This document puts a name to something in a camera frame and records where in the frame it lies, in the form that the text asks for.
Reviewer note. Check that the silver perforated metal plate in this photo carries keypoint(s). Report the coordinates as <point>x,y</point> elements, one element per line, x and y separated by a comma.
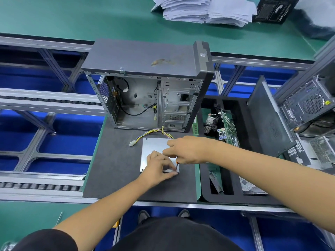
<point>314,151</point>

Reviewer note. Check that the person's black trousers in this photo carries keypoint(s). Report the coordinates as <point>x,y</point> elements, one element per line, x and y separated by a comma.
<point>175,235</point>

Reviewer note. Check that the green motherboard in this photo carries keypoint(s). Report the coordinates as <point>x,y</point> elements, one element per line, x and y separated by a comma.
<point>227,128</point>

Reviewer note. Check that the power supply circuit board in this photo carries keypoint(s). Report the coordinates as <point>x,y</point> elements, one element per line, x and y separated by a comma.
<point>132,143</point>

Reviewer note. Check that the aluminium conveyor frame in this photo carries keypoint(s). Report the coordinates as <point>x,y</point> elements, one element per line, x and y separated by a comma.
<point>42,99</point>

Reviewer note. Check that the black foam tray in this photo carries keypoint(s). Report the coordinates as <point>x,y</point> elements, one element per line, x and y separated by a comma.
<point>235,198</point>

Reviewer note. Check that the person's right shoe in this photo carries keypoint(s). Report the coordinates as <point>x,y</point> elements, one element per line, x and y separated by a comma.
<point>184,212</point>

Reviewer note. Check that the person's right hand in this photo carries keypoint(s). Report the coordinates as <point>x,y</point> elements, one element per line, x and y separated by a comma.
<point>191,150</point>

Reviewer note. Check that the person's left hand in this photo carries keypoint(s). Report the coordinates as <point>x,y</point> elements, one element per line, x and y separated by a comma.
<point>156,172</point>

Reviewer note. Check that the person's left forearm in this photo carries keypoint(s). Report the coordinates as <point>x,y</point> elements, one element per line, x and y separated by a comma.
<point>99,214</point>

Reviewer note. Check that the dark grey case side panel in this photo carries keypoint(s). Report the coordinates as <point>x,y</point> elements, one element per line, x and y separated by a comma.
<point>269,120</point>

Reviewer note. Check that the stack of white papers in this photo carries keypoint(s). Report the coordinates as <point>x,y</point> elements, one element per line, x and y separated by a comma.
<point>204,10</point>

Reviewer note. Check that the person's right forearm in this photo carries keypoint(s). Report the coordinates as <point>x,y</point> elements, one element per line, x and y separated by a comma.
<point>272,177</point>

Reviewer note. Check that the black cardboard box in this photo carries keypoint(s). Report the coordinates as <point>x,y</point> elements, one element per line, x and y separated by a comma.
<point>276,8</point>

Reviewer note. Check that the person's black shirt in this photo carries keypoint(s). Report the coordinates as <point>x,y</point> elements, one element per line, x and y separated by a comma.
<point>44,241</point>

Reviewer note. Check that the clear plastic bag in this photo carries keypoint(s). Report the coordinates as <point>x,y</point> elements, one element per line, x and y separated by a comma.
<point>316,15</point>

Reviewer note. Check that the silver hard drive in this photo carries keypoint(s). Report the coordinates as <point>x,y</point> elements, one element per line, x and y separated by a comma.
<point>251,188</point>

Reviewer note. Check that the grey computer tower case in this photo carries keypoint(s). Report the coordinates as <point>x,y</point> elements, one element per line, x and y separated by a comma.
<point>309,104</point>
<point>141,57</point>

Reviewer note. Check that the person's shoe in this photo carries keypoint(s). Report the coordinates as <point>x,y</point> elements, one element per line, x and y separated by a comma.
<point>143,216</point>
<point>184,212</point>

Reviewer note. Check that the processor cooler with fan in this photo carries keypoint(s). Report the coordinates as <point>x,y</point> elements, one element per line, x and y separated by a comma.
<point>212,122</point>

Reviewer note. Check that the person's left shoe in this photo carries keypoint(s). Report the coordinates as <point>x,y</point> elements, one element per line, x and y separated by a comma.
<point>143,216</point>

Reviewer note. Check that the silver optical drive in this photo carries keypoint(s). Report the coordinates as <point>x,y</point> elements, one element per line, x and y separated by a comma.
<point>152,151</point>

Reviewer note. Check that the green memory stick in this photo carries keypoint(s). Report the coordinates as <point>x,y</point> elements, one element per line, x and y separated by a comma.
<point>195,128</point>

